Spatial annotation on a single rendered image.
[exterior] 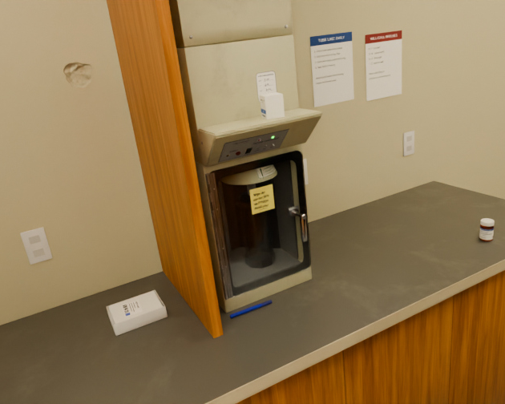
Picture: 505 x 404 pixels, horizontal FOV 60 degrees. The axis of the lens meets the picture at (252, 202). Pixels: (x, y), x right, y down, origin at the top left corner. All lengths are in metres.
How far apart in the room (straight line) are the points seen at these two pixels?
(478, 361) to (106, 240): 1.41
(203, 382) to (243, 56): 0.84
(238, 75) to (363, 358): 0.88
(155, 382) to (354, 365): 0.57
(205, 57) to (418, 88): 1.32
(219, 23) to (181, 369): 0.88
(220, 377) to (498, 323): 1.09
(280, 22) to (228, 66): 0.19
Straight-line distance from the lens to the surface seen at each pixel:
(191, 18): 1.16
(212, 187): 1.20
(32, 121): 1.52
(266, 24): 1.25
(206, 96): 1.17
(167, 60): 1.04
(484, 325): 1.80
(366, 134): 2.07
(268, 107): 1.17
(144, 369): 1.26
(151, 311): 1.40
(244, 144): 1.14
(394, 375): 1.54
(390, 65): 2.13
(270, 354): 1.21
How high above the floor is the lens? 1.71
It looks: 20 degrees down
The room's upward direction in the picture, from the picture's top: 7 degrees counter-clockwise
